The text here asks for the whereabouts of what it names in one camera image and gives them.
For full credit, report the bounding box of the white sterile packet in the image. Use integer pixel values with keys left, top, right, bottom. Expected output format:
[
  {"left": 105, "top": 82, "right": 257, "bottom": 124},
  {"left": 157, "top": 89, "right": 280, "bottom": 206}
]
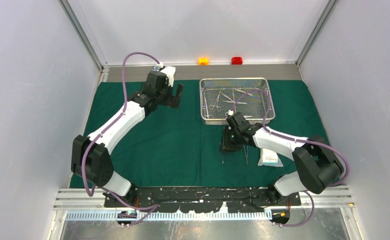
[{"left": 258, "top": 148, "right": 283, "bottom": 168}]

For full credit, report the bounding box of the metal mesh instrument tray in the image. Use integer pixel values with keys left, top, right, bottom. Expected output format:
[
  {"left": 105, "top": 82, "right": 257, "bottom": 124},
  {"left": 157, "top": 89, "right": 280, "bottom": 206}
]
[{"left": 199, "top": 77, "right": 276, "bottom": 125}]

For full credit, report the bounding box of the green surgical drape cloth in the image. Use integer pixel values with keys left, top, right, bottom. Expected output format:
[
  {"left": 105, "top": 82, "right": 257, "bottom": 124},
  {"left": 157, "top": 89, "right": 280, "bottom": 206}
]
[{"left": 70, "top": 78, "right": 341, "bottom": 189}]

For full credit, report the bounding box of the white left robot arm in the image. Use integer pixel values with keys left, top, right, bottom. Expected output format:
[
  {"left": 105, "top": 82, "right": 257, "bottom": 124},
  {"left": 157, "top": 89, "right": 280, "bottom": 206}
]
[{"left": 71, "top": 65, "right": 183, "bottom": 207}]

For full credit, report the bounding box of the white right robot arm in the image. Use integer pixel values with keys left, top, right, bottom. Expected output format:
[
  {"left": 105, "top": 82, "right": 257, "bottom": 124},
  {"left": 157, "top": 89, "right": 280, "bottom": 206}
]
[{"left": 221, "top": 110, "right": 349, "bottom": 205}]

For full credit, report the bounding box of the blue owl toy block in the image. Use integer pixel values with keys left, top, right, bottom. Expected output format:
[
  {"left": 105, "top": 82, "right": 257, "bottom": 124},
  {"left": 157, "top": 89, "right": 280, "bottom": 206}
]
[{"left": 151, "top": 65, "right": 163, "bottom": 72}]

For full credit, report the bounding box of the steel needle holder clamp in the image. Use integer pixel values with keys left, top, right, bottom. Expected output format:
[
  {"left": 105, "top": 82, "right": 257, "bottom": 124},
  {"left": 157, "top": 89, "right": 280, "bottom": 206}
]
[{"left": 204, "top": 93, "right": 221, "bottom": 119}]

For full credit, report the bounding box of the yellow toy block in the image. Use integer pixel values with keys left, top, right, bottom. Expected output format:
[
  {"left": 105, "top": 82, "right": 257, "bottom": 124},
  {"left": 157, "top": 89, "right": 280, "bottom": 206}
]
[{"left": 197, "top": 57, "right": 209, "bottom": 66}]

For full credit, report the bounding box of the red toy block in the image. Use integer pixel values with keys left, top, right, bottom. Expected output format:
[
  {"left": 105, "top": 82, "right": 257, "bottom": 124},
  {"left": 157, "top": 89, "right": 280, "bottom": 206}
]
[{"left": 231, "top": 56, "right": 243, "bottom": 65}]

